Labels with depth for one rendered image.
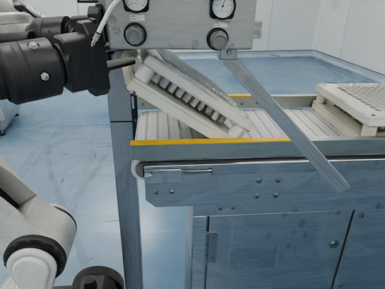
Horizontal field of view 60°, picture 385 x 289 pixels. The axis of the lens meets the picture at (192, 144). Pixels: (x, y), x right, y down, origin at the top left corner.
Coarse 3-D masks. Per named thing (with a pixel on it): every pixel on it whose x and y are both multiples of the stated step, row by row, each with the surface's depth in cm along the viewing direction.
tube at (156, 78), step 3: (168, 57) 59; (165, 60) 59; (168, 60) 59; (171, 60) 59; (168, 63) 59; (156, 75) 60; (159, 75) 60; (153, 78) 60; (156, 78) 60; (159, 78) 60; (150, 81) 61; (153, 81) 60; (156, 81) 60; (153, 84) 60
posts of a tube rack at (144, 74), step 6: (132, 54) 75; (138, 54) 76; (144, 66) 56; (138, 72) 56; (144, 72) 56; (150, 72) 56; (138, 78) 56; (144, 78) 56; (150, 78) 57; (234, 126) 65; (228, 132) 66; (234, 132) 65; (240, 132) 65
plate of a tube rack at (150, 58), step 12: (144, 60) 55; (156, 60) 55; (156, 72) 56; (168, 72) 56; (180, 72) 60; (180, 84) 58; (192, 84) 58; (204, 96) 60; (216, 96) 63; (216, 108) 61; (228, 108) 62; (240, 120) 64
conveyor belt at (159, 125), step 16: (144, 112) 86; (160, 112) 86; (256, 112) 87; (288, 112) 88; (304, 112) 88; (144, 128) 77; (160, 128) 77; (176, 128) 77; (192, 128) 77; (256, 128) 78; (272, 128) 78; (304, 128) 79; (320, 128) 79; (144, 160) 65; (160, 160) 65; (176, 160) 65
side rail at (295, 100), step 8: (272, 96) 89; (280, 96) 89; (288, 96) 89; (296, 96) 89; (304, 96) 89; (312, 96) 90; (144, 104) 86; (152, 104) 86; (240, 104) 89; (248, 104) 89; (256, 104) 89; (280, 104) 90; (288, 104) 90; (296, 104) 90; (304, 104) 90
